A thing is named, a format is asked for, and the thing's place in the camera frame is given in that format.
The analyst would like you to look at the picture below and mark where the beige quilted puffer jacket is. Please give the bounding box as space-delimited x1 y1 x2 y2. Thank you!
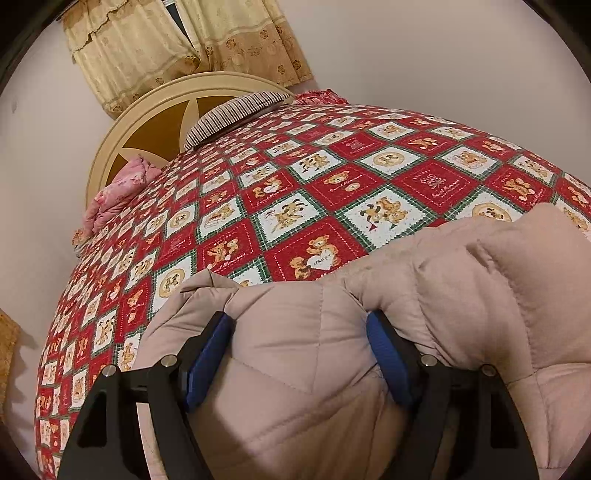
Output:
135 204 590 479

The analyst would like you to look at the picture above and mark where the yellow side curtain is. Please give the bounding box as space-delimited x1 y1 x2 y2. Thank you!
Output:
0 311 21 412

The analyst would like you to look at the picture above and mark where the red teddy bear bedspread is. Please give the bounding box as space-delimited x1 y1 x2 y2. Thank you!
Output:
35 101 590 479

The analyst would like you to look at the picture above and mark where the pink folded blanket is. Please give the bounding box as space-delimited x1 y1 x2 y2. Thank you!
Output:
72 155 161 249

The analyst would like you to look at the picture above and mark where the cream round headboard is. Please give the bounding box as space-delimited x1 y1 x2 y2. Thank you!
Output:
85 72 293 204

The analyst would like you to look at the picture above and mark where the striped pillow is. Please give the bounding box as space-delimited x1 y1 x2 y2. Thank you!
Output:
184 91 294 151

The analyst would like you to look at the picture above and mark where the yellow floral window curtain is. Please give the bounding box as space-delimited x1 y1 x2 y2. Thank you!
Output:
61 0 312 118

